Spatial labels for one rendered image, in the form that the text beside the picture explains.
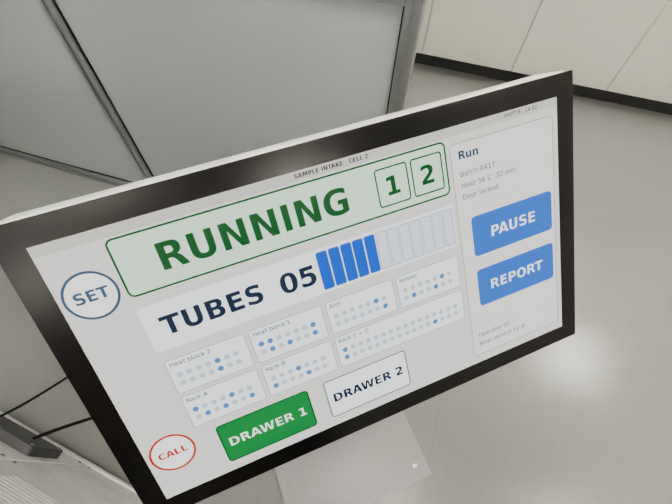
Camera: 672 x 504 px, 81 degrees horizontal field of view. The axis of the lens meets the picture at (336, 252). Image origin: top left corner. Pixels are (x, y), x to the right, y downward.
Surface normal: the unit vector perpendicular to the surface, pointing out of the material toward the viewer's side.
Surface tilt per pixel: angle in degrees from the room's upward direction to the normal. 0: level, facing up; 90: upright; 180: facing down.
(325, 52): 90
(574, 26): 90
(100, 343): 50
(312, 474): 3
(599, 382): 0
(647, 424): 0
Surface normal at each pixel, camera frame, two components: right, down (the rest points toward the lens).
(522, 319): 0.30, 0.29
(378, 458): 0.04, -0.47
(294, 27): -0.30, 0.82
